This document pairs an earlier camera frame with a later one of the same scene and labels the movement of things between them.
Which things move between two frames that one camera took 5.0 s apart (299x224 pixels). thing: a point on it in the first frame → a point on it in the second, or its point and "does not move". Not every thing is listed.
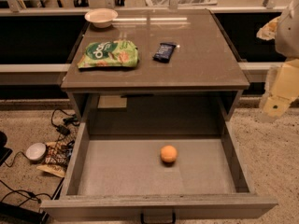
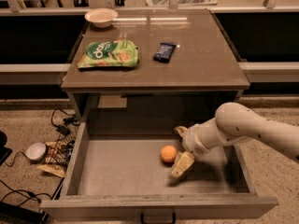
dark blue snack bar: (163, 52) does not move
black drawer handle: (173, 221) does not move
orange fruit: (168, 155) does not move
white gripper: (289, 35) → (191, 139)
